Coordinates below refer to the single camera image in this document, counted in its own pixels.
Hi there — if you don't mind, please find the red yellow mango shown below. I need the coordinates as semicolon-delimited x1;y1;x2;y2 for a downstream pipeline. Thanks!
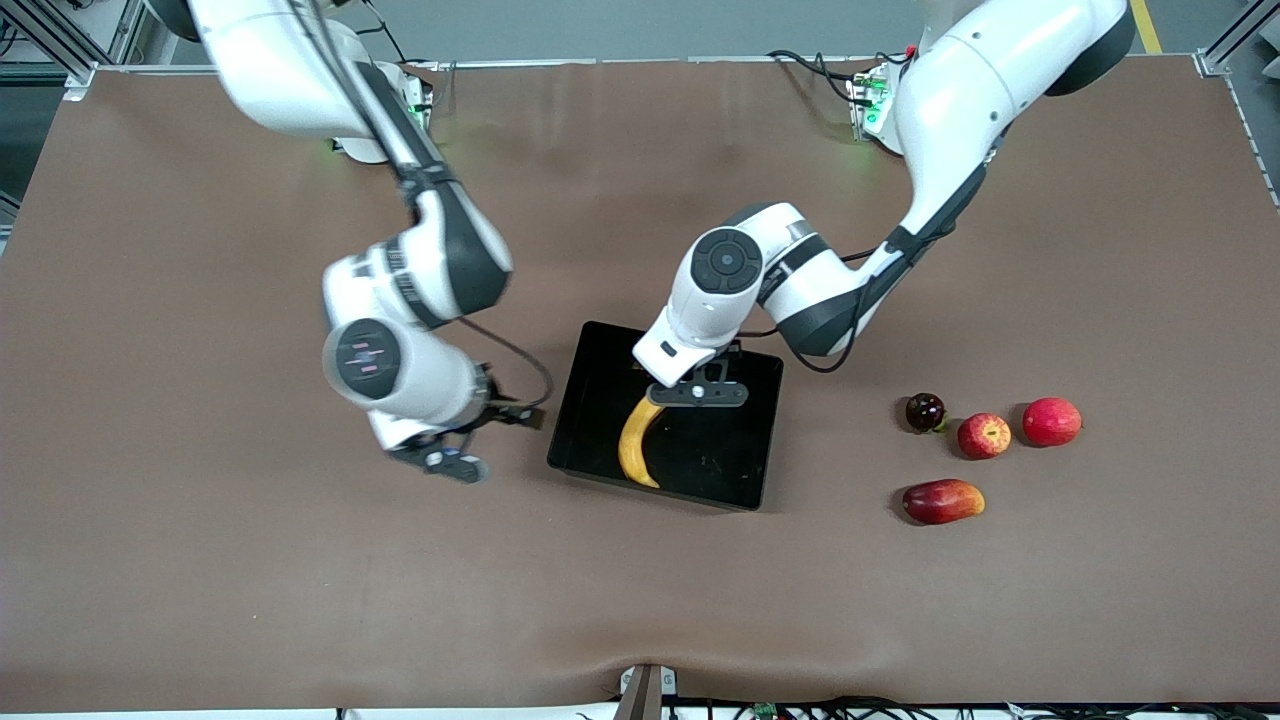
901;478;987;527

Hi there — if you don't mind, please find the yellow banana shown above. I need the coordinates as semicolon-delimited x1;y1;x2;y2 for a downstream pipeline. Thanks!
617;396;669;490

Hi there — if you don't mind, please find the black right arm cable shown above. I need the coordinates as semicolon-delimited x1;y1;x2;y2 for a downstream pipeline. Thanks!
300;0;556;409

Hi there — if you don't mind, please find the aluminium frame post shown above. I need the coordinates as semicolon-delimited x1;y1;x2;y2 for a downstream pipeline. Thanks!
0;0;151;101
1198;0;1280;79

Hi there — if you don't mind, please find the dark purple plum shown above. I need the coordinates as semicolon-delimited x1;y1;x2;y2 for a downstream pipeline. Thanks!
905;392;948;435

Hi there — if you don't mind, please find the black plastic box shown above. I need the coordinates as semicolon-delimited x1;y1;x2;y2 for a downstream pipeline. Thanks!
546;320;785;513

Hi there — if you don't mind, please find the black base cable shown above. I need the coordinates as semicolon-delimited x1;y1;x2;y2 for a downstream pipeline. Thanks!
362;0;411;66
768;48;873;106

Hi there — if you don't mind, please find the brown table mat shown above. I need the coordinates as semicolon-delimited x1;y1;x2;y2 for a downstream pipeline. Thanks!
0;55;1280;713

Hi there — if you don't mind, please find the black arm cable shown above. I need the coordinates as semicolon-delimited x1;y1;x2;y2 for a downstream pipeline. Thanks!
745;140;1001;376
300;0;556;409

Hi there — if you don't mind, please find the black cable bundle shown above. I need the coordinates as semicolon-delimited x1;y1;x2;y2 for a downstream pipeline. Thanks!
670;694;1280;720

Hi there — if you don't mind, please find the small red yellow apple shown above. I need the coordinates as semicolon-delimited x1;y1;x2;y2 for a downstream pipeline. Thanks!
957;412;1013;461

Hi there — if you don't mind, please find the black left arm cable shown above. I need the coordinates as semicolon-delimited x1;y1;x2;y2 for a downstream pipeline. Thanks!
745;140;1001;376

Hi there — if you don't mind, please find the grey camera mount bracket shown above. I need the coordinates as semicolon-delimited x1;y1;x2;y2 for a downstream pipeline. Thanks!
615;663;679;720

